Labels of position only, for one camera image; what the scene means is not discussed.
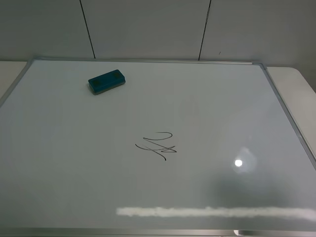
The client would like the teal whiteboard eraser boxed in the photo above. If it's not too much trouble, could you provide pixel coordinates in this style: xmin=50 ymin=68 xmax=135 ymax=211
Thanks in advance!
xmin=88 ymin=70 xmax=126 ymax=95

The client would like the white whiteboard with aluminium frame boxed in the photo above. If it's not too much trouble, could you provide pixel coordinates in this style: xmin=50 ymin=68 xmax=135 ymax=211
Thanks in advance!
xmin=0 ymin=58 xmax=316 ymax=237

